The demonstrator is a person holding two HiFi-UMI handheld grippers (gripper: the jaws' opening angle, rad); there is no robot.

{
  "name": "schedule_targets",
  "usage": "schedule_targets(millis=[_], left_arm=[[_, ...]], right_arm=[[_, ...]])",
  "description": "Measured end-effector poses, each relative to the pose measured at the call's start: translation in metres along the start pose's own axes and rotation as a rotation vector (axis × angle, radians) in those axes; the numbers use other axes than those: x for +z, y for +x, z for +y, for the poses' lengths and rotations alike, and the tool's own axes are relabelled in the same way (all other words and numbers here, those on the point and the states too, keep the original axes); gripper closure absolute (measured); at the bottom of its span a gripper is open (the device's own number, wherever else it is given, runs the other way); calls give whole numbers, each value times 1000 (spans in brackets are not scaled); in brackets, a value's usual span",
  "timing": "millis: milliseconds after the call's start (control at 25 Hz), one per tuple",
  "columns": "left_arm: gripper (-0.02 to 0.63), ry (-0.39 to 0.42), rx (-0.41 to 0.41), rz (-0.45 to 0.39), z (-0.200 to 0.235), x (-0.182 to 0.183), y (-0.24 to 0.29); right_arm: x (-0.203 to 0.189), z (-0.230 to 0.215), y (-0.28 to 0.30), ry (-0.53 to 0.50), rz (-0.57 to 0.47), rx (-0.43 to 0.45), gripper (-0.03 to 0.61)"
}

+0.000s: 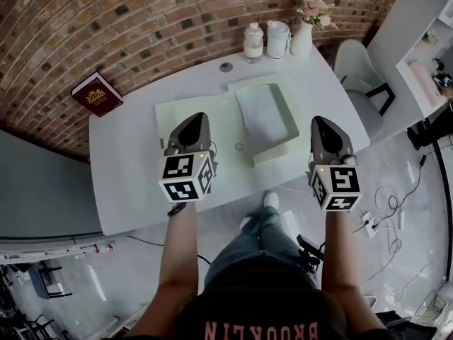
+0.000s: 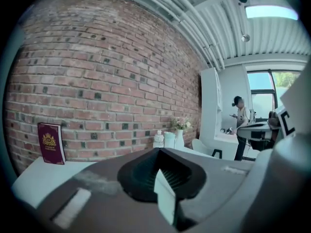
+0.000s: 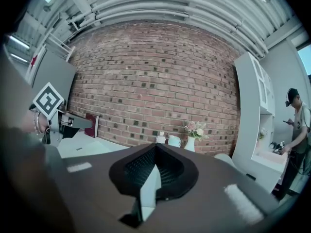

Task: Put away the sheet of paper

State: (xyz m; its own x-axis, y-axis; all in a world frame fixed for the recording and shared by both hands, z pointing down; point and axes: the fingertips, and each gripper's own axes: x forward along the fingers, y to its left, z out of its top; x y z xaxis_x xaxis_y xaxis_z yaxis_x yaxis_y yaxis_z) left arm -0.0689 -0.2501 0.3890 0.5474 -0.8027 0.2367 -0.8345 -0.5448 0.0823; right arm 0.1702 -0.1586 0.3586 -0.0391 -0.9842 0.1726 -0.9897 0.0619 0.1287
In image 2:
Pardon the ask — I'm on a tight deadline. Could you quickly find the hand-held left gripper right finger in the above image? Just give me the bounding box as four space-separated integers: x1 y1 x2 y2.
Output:
159 147 256 233

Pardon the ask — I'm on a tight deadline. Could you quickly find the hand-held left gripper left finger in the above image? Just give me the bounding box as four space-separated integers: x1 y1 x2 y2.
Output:
36 147 174 233

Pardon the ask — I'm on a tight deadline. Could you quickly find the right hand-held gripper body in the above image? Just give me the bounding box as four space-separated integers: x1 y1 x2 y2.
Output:
268 105 297 139

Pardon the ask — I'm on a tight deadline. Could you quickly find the window with dark frame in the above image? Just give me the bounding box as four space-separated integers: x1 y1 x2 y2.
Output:
246 70 305 126

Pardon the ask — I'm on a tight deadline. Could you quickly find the burgundy hardcover book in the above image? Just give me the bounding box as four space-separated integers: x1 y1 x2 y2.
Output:
37 122 67 166

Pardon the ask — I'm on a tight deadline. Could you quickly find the rectangular ceiling light panel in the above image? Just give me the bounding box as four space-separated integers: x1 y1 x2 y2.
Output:
244 5 299 21

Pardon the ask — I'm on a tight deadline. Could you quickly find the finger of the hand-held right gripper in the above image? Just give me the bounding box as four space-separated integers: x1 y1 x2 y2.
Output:
239 121 276 141

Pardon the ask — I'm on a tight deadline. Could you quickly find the white electric kettle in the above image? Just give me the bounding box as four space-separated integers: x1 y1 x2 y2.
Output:
164 131 176 149

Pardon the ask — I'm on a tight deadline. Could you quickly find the grey chair with black legs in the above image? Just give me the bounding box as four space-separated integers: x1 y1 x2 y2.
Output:
191 138 223 159

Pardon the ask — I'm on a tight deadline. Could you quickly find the white A4 paper sheet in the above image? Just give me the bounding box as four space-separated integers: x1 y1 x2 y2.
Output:
154 168 177 228

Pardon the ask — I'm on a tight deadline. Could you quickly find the white vase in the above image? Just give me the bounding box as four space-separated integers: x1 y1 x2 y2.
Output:
174 129 186 149

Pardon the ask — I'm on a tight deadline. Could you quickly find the white desk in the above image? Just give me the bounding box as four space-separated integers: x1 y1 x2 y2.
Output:
11 146 256 210

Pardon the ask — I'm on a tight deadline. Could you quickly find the clear bottle with bear lid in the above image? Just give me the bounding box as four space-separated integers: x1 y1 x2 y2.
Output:
153 130 166 149

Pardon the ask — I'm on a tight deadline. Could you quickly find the pink flower bouquet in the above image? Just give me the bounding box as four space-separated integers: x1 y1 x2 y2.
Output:
170 116 194 132

